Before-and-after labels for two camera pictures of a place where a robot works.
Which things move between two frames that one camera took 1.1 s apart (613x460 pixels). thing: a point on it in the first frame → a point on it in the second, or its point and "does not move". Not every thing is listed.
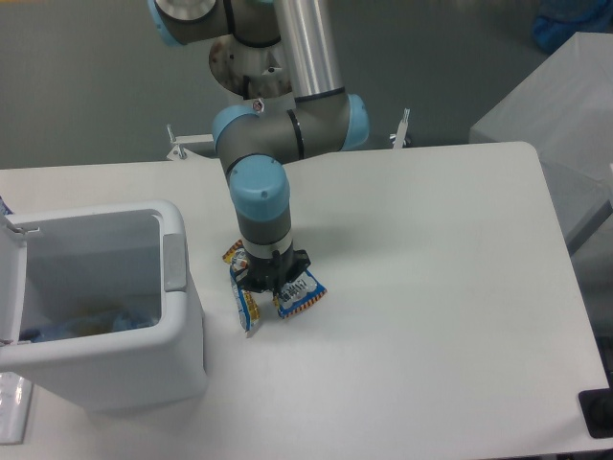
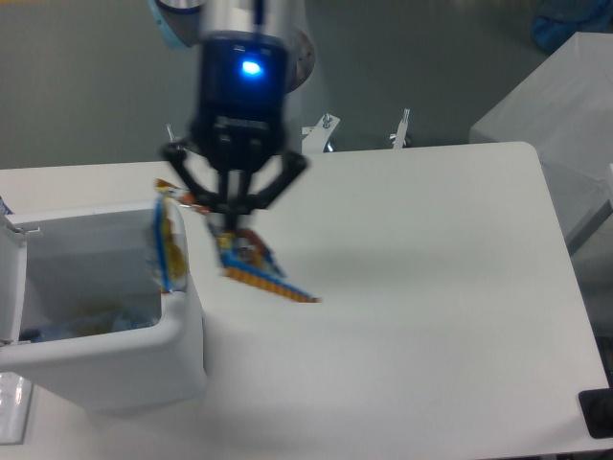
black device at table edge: [597, 408] does not move
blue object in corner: [557, 21] does not move
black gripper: [272, 273] → [240, 125]
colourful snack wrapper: [298, 293] → [242, 253]
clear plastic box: [15, 398] does not move
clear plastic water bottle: [122, 320] does not move
